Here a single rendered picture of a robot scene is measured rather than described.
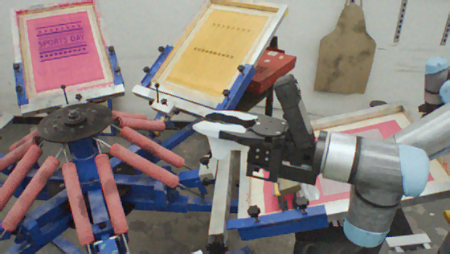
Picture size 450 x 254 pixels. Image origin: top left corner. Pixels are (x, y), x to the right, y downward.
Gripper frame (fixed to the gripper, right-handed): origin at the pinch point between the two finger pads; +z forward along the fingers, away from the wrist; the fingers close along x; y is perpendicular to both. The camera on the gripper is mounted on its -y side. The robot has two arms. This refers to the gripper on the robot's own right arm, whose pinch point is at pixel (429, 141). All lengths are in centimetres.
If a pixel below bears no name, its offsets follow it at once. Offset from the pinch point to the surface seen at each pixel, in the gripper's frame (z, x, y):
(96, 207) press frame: -11, -132, 18
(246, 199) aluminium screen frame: -2, -74, 15
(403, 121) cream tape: 0.5, -4.0, -17.3
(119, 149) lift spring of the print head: -29, -117, 8
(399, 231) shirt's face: 28.0, -17.5, 17.5
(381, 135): 0.7, -16.0, -11.1
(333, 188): 1.3, -41.7, 14.2
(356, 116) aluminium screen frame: -2.0, -22.8, -25.3
